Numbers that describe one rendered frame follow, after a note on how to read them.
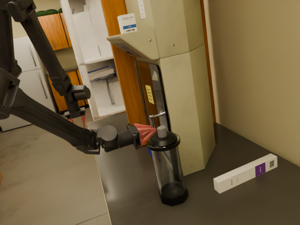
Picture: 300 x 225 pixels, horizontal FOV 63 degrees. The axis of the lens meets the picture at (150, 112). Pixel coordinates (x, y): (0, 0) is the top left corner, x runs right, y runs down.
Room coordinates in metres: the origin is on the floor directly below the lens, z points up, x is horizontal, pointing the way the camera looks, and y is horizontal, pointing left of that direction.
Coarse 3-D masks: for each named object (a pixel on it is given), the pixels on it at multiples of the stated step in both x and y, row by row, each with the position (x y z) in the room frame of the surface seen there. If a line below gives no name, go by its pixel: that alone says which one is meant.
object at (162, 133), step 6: (162, 126) 0.73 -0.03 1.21; (162, 132) 0.71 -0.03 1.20; (168, 132) 0.74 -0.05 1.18; (156, 138) 0.71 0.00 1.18; (162, 138) 0.70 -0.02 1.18; (168, 138) 0.69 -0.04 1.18; (174, 138) 0.70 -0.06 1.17; (156, 144) 0.69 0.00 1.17; (162, 144) 0.68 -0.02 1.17; (168, 144) 0.68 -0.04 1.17
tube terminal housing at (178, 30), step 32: (128, 0) 1.08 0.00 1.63; (160, 0) 0.83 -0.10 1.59; (192, 0) 0.94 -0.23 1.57; (160, 32) 0.83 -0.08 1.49; (192, 32) 0.91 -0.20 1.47; (160, 64) 0.83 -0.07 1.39; (192, 64) 0.87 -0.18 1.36; (192, 96) 0.85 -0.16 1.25; (192, 128) 0.85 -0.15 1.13; (192, 160) 0.84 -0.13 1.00
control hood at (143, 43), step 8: (136, 32) 0.81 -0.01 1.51; (144, 32) 0.82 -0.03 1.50; (152, 32) 0.82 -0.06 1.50; (112, 40) 0.99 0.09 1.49; (120, 40) 0.85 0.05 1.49; (128, 40) 0.80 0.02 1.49; (136, 40) 0.81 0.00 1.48; (144, 40) 0.82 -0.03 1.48; (152, 40) 0.82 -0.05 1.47; (136, 48) 0.81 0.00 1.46; (144, 48) 0.81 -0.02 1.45; (152, 48) 0.82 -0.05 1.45; (136, 56) 1.00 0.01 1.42; (144, 56) 0.85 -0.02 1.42; (152, 56) 0.82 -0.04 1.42
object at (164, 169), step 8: (152, 152) 0.71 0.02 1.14; (160, 152) 0.68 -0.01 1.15; (168, 152) 0.68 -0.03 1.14; (176, 152) 0.69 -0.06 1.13; (160, 160) 0.68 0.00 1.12; (168, 160) 0.68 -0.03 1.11; (176, 160) 0.69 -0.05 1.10; (160, 168) 0.69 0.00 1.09; (168, 168) 0.68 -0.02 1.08; (176, 168) 0.68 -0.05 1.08; (160, 176) 0.69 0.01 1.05; (168, 176) 0.68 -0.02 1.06; (176, 176) 0.68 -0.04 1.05; (160, 184) 0.70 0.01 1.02; (168, 184) 0.68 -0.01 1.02; (176, 184) 0.68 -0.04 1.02; (184, 184) 0.71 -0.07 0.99; (160, 192) 0.71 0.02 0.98; (168, 192) 0.68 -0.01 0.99; (176, 192) 0.68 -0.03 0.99
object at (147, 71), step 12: (144, 72) 1.01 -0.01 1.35; (156, 72) 0.85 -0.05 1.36; (144, 84) 1.04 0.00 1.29; (156, 84) 0.88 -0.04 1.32; (144, 96) 1.08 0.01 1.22; (156, 96) 0.90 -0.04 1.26; (156, 108) 0.93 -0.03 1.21; (156, 120) 0.96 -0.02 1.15; (168, 120) 0.83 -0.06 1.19; (156, 132) 1.00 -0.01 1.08
